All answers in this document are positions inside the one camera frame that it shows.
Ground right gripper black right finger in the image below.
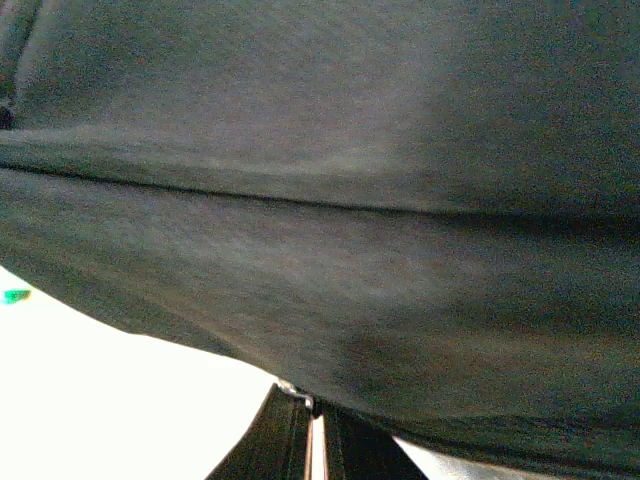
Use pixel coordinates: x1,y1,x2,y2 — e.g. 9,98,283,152
322,402,428,480

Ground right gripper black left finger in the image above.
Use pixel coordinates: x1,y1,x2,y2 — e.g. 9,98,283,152
207,383,313,480

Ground black student bag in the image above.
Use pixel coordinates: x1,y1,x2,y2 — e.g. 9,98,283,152
1,1,639,479

